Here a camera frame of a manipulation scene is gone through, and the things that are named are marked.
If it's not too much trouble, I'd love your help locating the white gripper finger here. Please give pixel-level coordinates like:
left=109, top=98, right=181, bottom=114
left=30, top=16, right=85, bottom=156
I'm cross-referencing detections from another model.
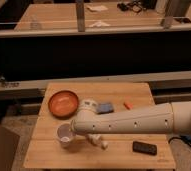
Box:
left=101, top=141, right=108, bottom=149

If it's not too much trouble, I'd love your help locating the white ceramic cup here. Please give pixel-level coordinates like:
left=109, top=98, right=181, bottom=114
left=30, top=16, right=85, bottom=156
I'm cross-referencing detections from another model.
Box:
left=57, top=123, right=75, bottom=148

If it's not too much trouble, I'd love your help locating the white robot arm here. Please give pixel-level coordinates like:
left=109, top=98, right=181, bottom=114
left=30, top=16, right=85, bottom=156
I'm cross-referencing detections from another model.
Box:
left=71, top=100, right=191, bottom=135

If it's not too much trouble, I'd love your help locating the blue sponge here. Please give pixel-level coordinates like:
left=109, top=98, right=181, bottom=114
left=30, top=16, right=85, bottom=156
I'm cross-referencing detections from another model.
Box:
left=97, top=103, right=114, bottom=114

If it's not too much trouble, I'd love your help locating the small orange block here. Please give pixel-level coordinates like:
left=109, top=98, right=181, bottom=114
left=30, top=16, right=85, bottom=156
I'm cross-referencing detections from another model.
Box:
left=123, top=102, right=133, bottom=110

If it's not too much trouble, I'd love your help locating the orange bowl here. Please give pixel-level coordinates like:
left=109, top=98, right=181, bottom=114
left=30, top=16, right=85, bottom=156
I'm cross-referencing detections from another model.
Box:
left=48, top=90, right=79, bottom=118

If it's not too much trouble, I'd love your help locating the wooden table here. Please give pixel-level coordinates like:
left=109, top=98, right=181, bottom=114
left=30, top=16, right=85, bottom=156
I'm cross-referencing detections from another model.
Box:
left=23, top=82, right=177, bottom=170

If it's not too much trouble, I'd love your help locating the brown cardboard box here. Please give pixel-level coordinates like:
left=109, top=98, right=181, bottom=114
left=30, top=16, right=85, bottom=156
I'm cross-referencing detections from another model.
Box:
left=0, top=125, right=20, bottom=171

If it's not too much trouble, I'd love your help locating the clear plastic bottle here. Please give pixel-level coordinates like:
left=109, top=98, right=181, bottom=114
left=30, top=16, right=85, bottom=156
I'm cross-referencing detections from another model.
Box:
left=30, top=16, right=42, bottom=30

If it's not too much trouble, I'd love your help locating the white paper sheet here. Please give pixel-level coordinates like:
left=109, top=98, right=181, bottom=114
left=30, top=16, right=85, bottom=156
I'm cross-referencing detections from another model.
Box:
left=87, top=5, right=108, bottom=12

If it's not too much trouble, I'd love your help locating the blue black cable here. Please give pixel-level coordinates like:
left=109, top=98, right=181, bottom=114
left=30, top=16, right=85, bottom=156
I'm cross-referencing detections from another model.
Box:
left=168, top=133, right=191, bottom=152

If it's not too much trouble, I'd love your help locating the black cables bundle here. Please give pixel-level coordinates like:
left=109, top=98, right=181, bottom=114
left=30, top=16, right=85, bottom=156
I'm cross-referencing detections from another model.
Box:
left=116, top=0, right=144, bottom=13

